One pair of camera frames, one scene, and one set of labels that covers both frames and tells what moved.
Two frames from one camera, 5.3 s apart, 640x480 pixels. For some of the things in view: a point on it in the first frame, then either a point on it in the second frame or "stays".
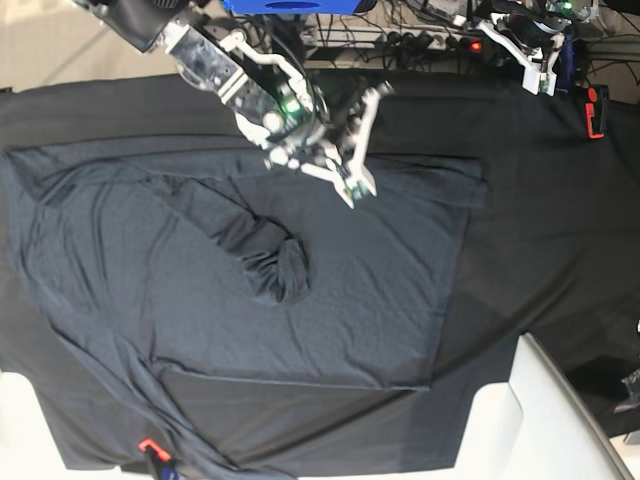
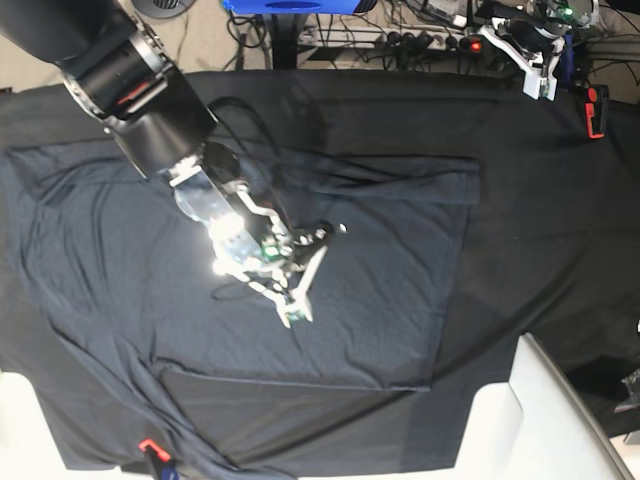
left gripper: x=299 y=130 -> x=267 y=246
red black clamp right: x=596 y=110 stays
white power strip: x=389 y=38 stays
